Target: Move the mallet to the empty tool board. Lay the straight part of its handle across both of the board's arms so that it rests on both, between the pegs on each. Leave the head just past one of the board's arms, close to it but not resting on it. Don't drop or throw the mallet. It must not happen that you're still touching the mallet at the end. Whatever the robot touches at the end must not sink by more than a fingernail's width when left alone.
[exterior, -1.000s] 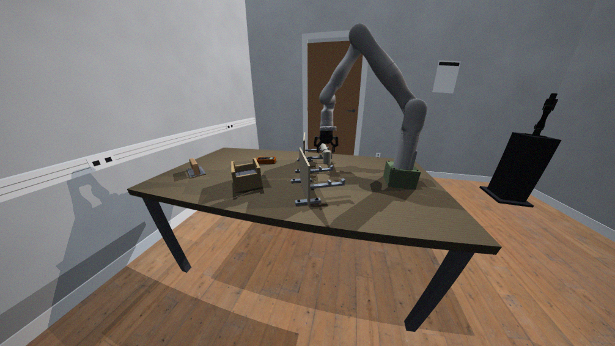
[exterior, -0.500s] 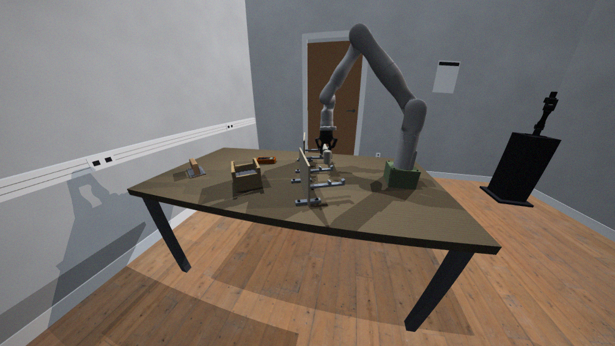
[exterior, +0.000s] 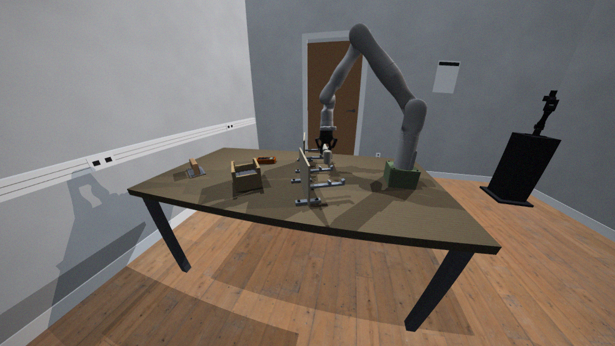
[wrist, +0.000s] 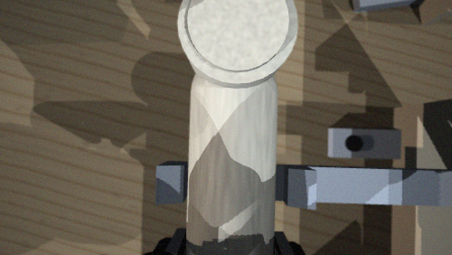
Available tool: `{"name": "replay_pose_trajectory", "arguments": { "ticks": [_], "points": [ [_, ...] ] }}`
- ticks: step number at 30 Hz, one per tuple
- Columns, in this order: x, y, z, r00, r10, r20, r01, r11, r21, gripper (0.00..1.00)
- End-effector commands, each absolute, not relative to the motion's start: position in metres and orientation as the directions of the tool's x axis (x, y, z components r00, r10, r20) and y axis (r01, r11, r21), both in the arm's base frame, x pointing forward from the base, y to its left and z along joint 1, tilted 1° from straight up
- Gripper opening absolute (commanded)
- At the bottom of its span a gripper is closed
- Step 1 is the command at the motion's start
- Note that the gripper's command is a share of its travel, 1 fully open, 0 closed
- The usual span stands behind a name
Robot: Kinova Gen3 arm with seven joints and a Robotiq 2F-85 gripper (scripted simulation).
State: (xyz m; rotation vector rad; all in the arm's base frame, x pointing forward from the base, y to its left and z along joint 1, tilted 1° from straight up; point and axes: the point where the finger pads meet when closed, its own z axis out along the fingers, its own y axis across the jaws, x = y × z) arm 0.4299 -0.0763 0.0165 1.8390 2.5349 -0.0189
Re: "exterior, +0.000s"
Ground orange digital multimeter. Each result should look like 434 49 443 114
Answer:
256 157 276 164

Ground wooden crate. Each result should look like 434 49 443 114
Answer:
231 158 263 192

